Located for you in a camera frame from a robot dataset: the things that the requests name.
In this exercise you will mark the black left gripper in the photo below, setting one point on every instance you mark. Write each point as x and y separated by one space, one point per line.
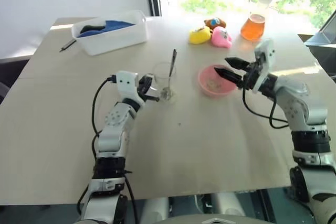
145 86

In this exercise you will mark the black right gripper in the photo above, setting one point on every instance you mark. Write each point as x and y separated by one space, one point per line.
252 75

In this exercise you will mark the clear glass cup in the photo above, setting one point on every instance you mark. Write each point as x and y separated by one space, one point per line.
160 77

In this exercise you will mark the metal spoon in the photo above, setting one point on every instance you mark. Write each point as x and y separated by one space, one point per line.
172 66

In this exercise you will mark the pink bowl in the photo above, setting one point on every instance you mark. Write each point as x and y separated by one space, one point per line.
207 90

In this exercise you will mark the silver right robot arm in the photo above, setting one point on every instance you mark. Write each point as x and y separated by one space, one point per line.
299 103

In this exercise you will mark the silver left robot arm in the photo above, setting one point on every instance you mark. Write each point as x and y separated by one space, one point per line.
113 134

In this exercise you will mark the pink plush toy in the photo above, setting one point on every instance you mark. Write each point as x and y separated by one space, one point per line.
220 39

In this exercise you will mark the glass flask with orange liquid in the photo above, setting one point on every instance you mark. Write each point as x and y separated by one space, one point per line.
253 30

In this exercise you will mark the yellow plush toy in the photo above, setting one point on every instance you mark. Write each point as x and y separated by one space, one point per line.
199 36

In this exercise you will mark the brown plush toy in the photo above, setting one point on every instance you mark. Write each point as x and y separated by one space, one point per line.
220 22

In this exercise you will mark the white plastic bin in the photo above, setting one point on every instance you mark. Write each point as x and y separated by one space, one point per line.
115 41

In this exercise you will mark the blue cloth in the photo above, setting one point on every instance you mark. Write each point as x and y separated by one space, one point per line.
116 23

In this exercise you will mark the dark pen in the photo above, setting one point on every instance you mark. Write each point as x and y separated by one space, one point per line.
67 45

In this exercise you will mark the white rounded robot leg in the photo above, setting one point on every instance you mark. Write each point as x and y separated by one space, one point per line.
157 208
225 205

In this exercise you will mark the dark furniture beside table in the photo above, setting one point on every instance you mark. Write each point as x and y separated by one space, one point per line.
10 74

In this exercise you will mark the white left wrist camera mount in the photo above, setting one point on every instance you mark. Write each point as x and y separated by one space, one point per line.
127 83

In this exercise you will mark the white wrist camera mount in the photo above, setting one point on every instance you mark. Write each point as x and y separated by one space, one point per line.
266 58
127 83

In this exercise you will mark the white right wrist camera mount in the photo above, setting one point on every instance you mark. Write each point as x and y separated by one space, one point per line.
266 58

